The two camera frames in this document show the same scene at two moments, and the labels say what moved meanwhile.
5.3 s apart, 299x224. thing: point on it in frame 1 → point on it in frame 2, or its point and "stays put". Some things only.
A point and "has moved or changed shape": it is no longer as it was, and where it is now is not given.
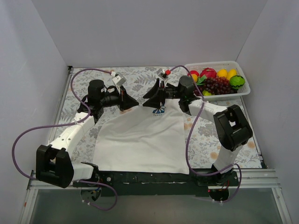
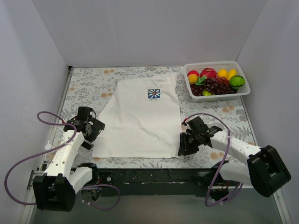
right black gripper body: x=160 y=95 → x=187 y=142
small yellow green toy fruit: x=206 y=93 stays put
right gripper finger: x=153 y=101 → x=184 y=146
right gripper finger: x=153 y=90 → x=194 y=145
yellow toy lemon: x=222 y=73 stays put
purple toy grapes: x=216 y=85 stays put
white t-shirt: x=143 y=139 has moved or changed shape
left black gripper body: x=121 y=99 → x=94 y=131
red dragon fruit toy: x=209 y=73 stays put
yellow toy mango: x=232 y=72 stays put
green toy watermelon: x=237 y=81 stays put
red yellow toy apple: x=195 y=75 stays put
